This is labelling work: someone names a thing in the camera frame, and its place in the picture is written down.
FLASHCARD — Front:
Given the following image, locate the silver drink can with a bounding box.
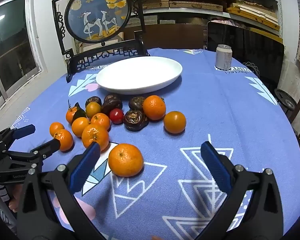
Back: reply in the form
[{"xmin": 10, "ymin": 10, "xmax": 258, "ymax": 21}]
[{"xmin": 215, "ymin": 44, "xmax": 233, "ymax": 70}]

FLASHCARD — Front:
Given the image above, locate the brown wooden board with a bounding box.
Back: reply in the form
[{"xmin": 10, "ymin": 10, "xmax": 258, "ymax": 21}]
[{"xmin": 122, "ymin": 24, "xmax": 207, "ymax": 50}]

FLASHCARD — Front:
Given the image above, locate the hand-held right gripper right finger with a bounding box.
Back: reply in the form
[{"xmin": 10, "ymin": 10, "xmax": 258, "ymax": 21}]
[{"xmin": 197, "ymin": 141, "xmax": 284, "ymax": 240}]

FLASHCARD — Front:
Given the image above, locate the smooth yellow-orange citrus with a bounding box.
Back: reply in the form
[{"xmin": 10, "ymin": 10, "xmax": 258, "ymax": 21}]
[{"xmin": 163, "ymin": 111, "xmax": 187, "ymax": 134}]

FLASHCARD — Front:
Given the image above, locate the person's left hand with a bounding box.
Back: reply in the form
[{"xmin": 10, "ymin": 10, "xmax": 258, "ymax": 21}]
[{"xmin": 8, "ymin": 194, "xmax": 20, "ymax": 213}]

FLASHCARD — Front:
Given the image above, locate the blue printed tablecloth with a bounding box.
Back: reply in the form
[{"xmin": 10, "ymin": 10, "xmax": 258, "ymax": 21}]
[{"xmin": 7, "ymin": 48, "xmax": 300, "ymax": 240}]

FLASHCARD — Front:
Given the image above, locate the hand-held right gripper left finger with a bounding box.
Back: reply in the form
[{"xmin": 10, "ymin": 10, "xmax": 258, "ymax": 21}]
[{"xmin": 16, "ymin": 142, "xmax": 111, "ymax": 240}]

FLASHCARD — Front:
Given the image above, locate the dark flat monitor panel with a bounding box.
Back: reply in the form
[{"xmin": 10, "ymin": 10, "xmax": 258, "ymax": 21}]
[{"xmin": 206, "ymin": 21, "xmax": 285, "ymax": 93}]

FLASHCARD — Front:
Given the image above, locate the mandarin orange with green leaf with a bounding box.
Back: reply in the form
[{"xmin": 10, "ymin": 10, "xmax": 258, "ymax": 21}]
[{"xmin": 66, "ymin": 99, "xmax": 87, "ymax": 124}]

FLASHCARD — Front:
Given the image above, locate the person's left forearm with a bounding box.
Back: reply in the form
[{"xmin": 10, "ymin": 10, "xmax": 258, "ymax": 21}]
[{"xmin": 0, "ymin": 182, "xmax": 17, "ymax": 230}]

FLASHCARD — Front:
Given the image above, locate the dark water chestnut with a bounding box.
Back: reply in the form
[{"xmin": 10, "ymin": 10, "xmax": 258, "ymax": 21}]
[
  {"xmin": 124, "ymin": 110, "xmax": 149, "ymax": 132},
  {"xmin": 104, "ymin": 94, "xmax": 122, "ymax": 104},
  {"xmin": 101, "ymin": 100, "xmax": 123, "ymax": 117},
  {"xmin": 129, "ymin": 96, "xmax": 147, "ymax": 111},
  {"xmin": 85, "ymin": 96, "xmax": 102, "ymax": 107}
]

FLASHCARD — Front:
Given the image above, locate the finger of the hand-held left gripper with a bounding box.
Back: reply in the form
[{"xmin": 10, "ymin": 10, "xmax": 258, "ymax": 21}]
[
  {"xmin": 0, "ymin": 124, "xmax": 36, "ymax": 153},
  {"xmin": 0, "ymin": 139, "xmax": 62, "ymax": 183}
]

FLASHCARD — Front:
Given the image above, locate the round deer painting table screen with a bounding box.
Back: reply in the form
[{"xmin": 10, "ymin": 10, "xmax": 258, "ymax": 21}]
[{"xmin": 51, "ymin": 0, "xmax": 150, "ymax": 83}]

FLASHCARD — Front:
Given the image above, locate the wire mesh object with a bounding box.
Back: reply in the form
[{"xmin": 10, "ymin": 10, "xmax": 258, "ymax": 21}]
[{"xmin": 242, "ymin": 61, "xmax": 262, "ymax": 77}]

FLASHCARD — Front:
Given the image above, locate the red cherry tomato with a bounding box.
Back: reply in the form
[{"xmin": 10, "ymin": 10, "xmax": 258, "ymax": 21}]
[{"xmin": 109, "ymin": 108, "xmax": 124, "ymax": 125}]

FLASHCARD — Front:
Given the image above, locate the white oval plate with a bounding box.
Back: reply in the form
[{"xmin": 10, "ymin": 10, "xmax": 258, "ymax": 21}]
[{"xmin": 96, "ymin": 56, "xmax": 183, "ymax": 95}]

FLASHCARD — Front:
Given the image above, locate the black round metal disc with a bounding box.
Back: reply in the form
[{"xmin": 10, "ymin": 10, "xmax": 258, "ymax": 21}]
[{"xmin": 274, "ymin": 88, "xmax": 298, "ymax": 110}]

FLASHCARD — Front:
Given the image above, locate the small greenish-yellow citrus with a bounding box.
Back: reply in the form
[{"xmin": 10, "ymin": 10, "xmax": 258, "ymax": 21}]
[{"xmin": 85, "ymin": 102, "xmax": 102, "ymax": 119}]

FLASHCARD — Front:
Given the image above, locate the white framed window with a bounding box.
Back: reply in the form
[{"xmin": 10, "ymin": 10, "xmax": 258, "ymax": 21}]
[{"xmin": 0, "ymin": 0, "xmax": 44, "ymax": 107}]

